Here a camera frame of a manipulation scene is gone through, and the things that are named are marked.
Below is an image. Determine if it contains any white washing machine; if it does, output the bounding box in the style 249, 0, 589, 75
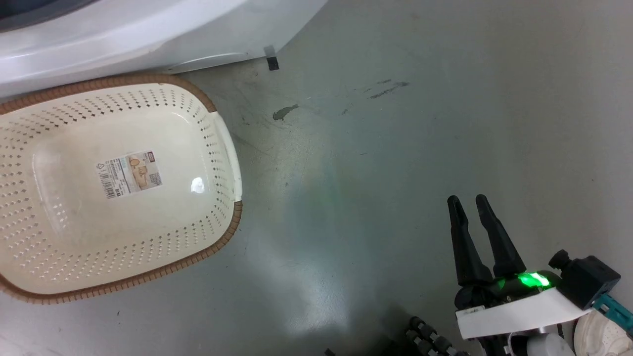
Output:
0, 0, 328, 98

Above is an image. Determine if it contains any teal cable connector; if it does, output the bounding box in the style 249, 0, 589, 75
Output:
592, 294, 633, 333

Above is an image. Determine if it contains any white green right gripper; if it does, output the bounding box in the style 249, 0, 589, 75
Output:
447, 194, 592, 343

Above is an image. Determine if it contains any cream laundry basket brown rim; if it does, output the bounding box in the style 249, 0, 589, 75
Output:
0, 74, 243, 305

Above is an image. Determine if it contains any printed product label sticker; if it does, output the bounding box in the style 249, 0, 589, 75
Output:
95, 151, 164, 200

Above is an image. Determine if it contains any white sneaker shoe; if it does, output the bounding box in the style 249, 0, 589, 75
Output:
573, 310, 633, 356

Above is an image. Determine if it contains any dark washing machine door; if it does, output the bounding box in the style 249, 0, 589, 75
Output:
0, 0, 97, 32

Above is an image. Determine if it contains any black ribbed cable conduit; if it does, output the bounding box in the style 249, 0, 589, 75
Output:
405, 316, 469, 356

